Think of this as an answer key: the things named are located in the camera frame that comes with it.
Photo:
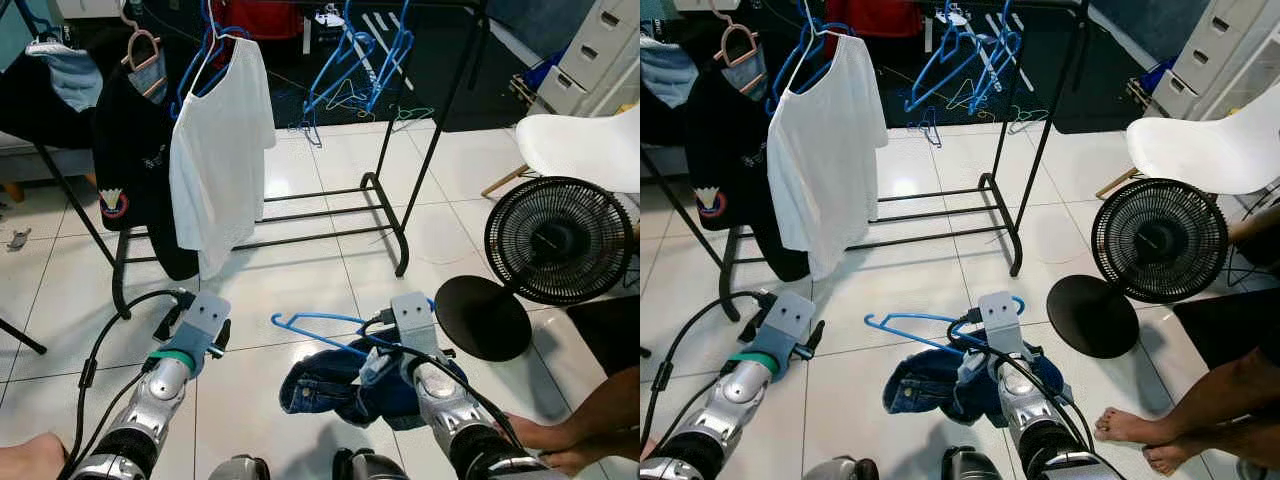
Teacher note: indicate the dark blue jeans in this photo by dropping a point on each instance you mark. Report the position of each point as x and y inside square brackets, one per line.
[330, 385]
[925, 385]

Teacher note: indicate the pink clothes hanger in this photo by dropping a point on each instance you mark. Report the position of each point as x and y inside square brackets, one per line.
[727, 45]
[130, 52]

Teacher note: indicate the white T-shirt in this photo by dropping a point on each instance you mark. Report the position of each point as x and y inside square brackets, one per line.
[220, 160]
[825, 160]

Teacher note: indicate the black metal stand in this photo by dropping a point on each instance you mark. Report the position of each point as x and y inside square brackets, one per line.
[75, 205]
[680, 206]

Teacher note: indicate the silver robot right leg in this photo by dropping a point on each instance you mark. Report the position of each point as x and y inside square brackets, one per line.
[370, 468]
[972, 468]

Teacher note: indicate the bare person's knee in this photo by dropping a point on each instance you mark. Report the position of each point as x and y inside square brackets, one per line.
[30, 460]

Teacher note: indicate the person's right leg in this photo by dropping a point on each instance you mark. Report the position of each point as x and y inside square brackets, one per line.
[1200, 395]
[590, 410]

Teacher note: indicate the person's leg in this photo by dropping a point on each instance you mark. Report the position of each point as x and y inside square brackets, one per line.
[1200, 395]
[1180, 458]
[575, 458]
[590, 410]

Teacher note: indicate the person's left leg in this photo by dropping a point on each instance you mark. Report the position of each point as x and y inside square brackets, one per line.
[575, 458]
[1180, 458]

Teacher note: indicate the black metal clothes rack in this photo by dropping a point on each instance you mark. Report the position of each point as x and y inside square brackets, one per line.
[1047, 130]
[439, 130]

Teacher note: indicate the pale blue garment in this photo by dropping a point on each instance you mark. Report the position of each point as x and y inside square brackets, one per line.
[665, 75]
[65, 80]

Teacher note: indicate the white plastic chair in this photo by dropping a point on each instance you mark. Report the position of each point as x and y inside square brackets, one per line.
[580, 145]
[1210, 150]

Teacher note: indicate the red table cloth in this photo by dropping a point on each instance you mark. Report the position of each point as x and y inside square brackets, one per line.
[260, 15]
[885, 15]

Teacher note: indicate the white drawer cabinet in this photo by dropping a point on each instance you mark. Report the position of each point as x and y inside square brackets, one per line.
[600, 40]
[1220, 50]

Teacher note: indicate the wooden pallet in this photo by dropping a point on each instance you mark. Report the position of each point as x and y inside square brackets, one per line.
[528, 95]
[1142, 95]

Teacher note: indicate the black shorts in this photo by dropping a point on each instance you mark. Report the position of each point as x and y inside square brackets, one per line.
[1230, 320]

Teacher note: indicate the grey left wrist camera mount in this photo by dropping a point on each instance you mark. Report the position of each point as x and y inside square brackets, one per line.
[790, 318]
[205, 318]

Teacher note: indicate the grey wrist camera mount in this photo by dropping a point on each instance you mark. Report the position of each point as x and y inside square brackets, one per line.
[205, 318]
[415, 320]
[1000, 320]
[790, 318]

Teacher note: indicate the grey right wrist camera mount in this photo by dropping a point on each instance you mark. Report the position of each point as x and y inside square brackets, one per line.
[415, 320]
[1000, 320]

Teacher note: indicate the black pedestal fan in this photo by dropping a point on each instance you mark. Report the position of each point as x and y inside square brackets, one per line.
[1160, 240]
[560, 240]

